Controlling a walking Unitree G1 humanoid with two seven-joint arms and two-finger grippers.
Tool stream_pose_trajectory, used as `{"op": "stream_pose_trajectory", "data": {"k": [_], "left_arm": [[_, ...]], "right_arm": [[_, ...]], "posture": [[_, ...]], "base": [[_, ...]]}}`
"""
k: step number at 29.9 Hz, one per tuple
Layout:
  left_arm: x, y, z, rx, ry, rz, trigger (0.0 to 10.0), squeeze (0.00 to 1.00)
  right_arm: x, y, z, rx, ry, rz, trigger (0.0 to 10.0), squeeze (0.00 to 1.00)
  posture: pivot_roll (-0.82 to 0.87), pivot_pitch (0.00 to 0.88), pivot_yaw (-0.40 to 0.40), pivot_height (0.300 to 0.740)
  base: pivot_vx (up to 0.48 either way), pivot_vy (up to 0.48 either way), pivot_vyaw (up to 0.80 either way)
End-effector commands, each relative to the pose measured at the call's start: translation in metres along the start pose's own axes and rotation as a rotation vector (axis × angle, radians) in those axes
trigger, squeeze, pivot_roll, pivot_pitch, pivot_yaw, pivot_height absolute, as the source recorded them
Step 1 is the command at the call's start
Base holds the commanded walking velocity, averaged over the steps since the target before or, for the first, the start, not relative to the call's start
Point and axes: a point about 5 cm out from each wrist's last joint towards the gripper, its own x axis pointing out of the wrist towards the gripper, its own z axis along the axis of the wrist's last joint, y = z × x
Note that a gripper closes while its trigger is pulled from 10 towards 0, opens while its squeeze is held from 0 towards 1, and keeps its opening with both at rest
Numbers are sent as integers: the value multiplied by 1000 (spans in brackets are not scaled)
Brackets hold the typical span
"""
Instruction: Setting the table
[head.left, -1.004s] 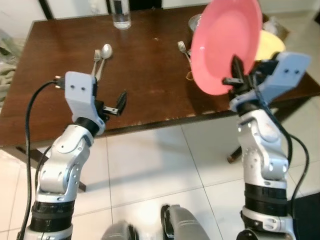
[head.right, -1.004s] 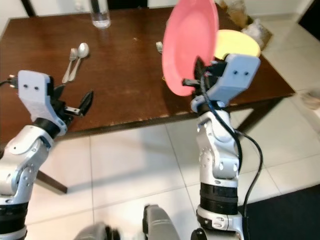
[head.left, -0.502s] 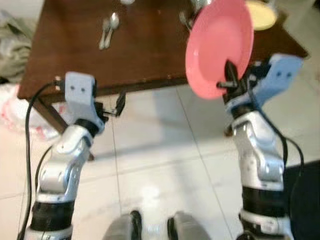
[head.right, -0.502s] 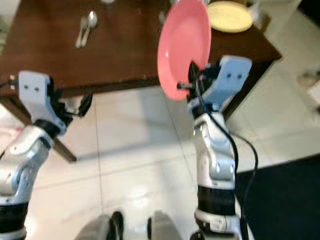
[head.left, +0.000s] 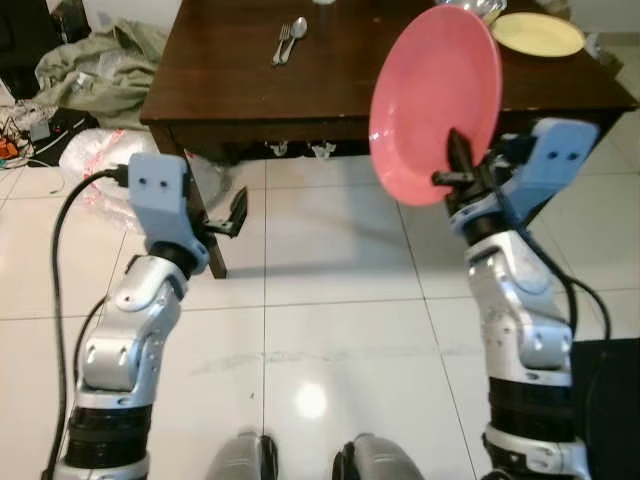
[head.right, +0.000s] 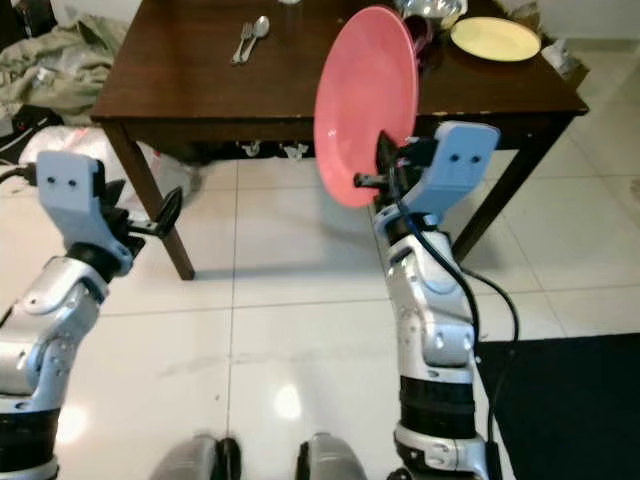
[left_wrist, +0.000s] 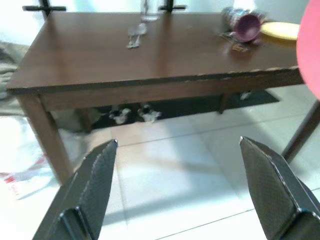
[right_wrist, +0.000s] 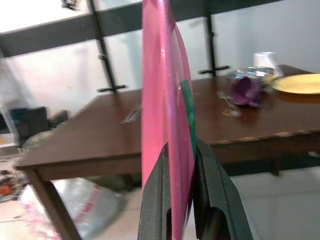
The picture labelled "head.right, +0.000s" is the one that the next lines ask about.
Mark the black floor mat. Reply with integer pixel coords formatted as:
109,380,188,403
473,333,640,480

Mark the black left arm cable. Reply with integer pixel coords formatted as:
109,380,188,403
0,163,43,187

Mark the shiny metal bowl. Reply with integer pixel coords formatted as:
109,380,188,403
394,0,470,30

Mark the pale yellow plate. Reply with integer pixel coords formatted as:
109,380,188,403
449,16,544,64

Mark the pink plate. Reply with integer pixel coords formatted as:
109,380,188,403
313,6,420,209

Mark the white plastic bag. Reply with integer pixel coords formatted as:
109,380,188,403
18,124,213,196

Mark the silver robot leg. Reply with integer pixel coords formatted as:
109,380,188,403
148,432,243,480
295,432,393,480

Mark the silver fork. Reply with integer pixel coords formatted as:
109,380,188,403
230,23,252,67

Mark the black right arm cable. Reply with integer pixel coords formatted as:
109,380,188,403
393,190,523,446

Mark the grey-green crumpled cloth pile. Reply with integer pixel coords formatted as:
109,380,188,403
0,14,129,129

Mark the silver right robot leg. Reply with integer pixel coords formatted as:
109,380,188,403
295,432,393,480

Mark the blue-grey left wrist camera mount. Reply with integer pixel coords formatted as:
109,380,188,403
37,150,108,253

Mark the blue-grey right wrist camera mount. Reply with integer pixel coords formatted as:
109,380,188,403
405,121,502,229

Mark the dark wooden table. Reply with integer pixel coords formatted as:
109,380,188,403
89,0,590,282

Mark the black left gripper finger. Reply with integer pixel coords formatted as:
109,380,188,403
135,186,184,239

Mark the black bag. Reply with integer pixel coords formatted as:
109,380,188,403
0,0,29,51

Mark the silver spoon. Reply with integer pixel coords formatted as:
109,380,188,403
239,14,272,65

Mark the silver left robot leg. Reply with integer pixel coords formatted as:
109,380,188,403
148,432,243,480

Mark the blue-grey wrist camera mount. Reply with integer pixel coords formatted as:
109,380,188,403
405,121,502,229
37,150,108,253

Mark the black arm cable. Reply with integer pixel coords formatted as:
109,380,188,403
0,163,43,187
393,190,523,446

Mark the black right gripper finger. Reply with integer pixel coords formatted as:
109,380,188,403
354,130,403,193

